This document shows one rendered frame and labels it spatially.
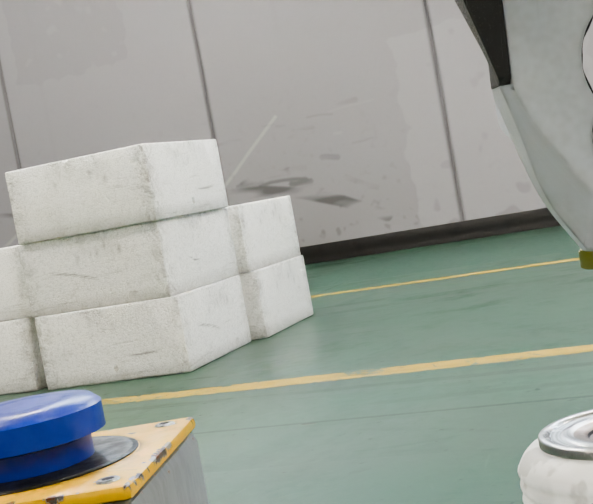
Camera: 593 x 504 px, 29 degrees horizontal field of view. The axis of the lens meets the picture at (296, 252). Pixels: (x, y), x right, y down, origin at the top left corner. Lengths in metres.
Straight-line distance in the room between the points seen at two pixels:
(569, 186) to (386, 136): 5.21
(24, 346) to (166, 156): 0.59
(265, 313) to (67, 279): 0.56
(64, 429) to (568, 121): 0.16
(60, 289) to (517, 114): 2.54
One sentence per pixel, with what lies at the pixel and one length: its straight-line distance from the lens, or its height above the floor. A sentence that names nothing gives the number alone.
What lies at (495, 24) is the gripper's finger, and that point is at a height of 0.41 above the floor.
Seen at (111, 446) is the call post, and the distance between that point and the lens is 0.30.
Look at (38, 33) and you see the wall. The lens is 6.43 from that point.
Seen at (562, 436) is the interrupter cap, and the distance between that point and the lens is 0.48.
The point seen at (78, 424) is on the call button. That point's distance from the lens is 0.28.
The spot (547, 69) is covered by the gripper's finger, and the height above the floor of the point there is 0.39.
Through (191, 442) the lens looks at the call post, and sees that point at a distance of 0.32.
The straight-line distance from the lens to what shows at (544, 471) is 0.46.
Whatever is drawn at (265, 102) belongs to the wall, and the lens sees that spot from 5.77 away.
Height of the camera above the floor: 0.37
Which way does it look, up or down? 3 degrees down
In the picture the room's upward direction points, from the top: 10 degrees counter-clockwise
